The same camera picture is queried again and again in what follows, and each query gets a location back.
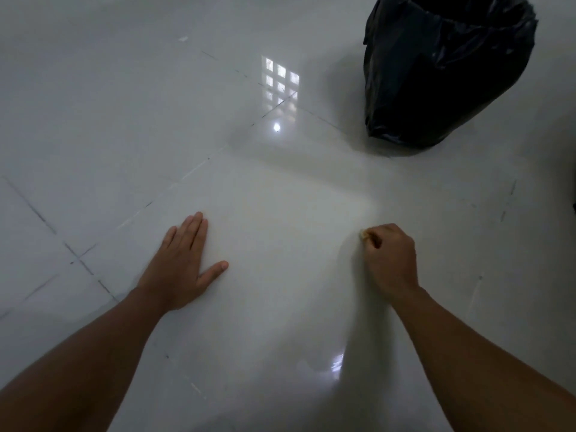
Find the translucent white plastic bag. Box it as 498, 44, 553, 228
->
79, 150, 397, 432

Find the person's right forearm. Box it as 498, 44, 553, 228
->
391, 286, 576, 432

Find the person's right hand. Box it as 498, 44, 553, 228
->
358, 223, 423, 306

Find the black trash bag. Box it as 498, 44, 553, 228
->
363, 0, 539, 150

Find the person's left forearm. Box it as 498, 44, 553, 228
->
0, 287, 170, 432

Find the person's left hand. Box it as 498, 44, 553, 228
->
136, 211, 230, 312

